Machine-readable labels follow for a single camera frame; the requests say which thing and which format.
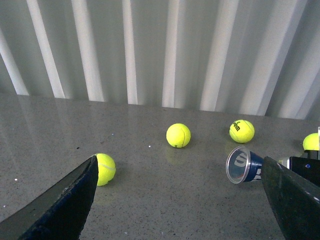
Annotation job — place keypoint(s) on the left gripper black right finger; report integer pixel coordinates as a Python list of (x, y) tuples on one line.
[(295, 203)]

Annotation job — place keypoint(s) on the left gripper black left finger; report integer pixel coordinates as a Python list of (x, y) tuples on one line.
[(59, 213)]

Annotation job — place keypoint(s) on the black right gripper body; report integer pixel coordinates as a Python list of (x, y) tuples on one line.
[(307, 166)]

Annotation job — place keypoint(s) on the clear tennis ball can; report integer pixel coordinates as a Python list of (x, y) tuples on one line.
[(243, 166)]

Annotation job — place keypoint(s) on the yellow tennis ball far right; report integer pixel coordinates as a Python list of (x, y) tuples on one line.
[(311, 142)]

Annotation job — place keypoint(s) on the tennis ball behind left finger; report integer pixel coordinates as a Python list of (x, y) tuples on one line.
[(106, 169)]

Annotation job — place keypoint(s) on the yellow Wilson logo tennis ball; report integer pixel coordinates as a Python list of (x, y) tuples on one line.
[(242, 131)]

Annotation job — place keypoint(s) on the plain yellow tennis ball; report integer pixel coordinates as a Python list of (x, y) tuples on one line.
[(178, 135)]

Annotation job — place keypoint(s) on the white pleated curtain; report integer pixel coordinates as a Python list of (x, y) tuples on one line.
[(254, 57)]

